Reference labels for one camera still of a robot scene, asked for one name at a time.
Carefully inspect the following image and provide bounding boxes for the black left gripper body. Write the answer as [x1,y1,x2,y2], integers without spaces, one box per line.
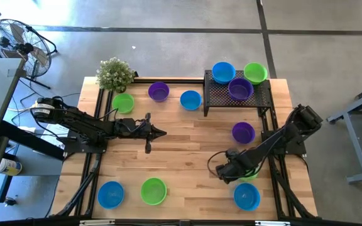
[114,117,147,139]

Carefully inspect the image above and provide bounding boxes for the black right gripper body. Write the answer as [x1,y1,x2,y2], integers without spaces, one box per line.
[224,149,260,176]

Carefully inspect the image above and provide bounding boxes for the green plastic mini bowl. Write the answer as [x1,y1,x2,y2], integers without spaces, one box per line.
[243,62,268,86]
[140,177,168,207]
[239,169,260,182]
[111,92,135,114]

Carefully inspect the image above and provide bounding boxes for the purple plastic mini bowl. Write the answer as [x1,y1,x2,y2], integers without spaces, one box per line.
[147,81,170,103]
[228,77,255,102]
[231,121,256,145]

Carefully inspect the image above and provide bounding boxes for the blue plastic mini bowl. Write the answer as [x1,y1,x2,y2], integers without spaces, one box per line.
[211,61,237,85]
[233,182,261,212]
[97,180,126,210]
[180,90,203,111]

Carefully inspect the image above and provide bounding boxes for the potted green artificial plant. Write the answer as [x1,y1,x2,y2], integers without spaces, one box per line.
[96,56,137,94]

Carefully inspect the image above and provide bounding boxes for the white paper sheet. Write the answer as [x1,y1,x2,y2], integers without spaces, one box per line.
[41,123,70,148]

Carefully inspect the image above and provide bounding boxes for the black perforated metal shelf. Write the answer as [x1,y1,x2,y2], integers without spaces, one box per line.
[202,69,273,117]

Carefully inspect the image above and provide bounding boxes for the grey metal stand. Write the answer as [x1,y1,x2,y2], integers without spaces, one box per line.
[326,80,362,185]

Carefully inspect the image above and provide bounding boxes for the white and yellow can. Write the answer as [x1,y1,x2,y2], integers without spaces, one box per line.
[0,158,23,176]

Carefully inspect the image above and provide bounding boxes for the black metal floor fan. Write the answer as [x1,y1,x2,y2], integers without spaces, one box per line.
[0,18,58,90]

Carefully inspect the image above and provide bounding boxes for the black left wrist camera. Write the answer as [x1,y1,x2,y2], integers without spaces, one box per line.
[127,119,146,134]

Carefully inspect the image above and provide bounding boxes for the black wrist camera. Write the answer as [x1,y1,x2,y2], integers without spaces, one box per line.
[215,163,241,185]
[127,119,146,134]

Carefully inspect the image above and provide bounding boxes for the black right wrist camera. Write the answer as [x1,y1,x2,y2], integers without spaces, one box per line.
[215,163,241,185]

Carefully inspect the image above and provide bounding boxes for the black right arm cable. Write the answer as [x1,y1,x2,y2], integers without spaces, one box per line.
[207,150,232,179]

